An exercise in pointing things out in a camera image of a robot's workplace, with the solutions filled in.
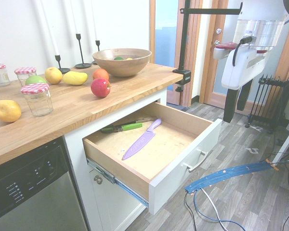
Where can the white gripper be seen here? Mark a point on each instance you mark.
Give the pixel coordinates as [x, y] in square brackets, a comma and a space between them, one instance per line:
[240, 69]

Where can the white wooden drawer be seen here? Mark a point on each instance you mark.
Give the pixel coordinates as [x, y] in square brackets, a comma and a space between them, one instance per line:
[173, 144]

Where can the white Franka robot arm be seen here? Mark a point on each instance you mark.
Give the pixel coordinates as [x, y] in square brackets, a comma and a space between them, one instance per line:
[262, 31]

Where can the black oil radiator heater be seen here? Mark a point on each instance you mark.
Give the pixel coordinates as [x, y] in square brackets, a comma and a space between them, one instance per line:
[272, 101]

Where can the silver door lock knob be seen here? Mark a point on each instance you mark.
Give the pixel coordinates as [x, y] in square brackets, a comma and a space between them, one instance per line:
[218, 30]

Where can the purple kitchen knife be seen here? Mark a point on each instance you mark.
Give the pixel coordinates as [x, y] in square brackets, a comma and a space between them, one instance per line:
[139, 144]

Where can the large wooden bowl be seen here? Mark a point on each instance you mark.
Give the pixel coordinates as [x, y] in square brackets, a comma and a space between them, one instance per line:
[120, 67]

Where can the green lime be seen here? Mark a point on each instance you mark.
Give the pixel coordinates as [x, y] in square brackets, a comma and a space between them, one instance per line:
[118, 58]

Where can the red apple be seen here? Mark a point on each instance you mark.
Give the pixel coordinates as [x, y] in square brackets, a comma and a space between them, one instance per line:
[100, 87]

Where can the orange fruit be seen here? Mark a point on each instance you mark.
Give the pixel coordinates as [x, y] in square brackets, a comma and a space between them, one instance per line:
[100, 73]

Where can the black candle holder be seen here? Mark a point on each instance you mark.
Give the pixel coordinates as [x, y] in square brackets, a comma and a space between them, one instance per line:
[97, 48]
[58, 61]
[80, 48]

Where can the round metal cabinet knob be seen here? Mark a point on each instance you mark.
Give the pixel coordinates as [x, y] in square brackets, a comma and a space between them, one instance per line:
[98, 180]

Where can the white taper candle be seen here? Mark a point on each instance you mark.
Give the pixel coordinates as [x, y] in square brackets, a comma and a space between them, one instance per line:
[94, 24]
[75, 21]
[52, 36]

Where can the yellow-green lemon lower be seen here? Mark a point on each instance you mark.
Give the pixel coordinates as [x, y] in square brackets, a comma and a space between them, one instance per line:
[74, 77]

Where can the white kitchen cabinet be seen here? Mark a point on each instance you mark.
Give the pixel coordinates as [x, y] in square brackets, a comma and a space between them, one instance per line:
[103, 204]

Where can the green apple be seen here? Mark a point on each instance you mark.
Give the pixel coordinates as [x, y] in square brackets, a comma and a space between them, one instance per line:
[36, 80]

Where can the stainless steel dishwasher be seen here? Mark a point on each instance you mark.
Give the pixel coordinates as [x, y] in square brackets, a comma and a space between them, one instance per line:
[38, 204]

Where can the large yellow fruit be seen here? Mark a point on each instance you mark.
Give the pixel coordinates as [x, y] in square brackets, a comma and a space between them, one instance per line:
[6, 110]

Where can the wooden door frame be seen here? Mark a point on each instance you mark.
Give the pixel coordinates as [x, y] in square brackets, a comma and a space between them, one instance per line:
[195, 48]

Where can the black camera stand with clamp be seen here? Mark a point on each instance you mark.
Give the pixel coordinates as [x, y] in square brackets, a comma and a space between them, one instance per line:
[185, 36]

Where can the metal drawer slide rail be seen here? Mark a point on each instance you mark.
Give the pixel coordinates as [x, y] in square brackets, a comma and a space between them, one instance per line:
[106, 172]

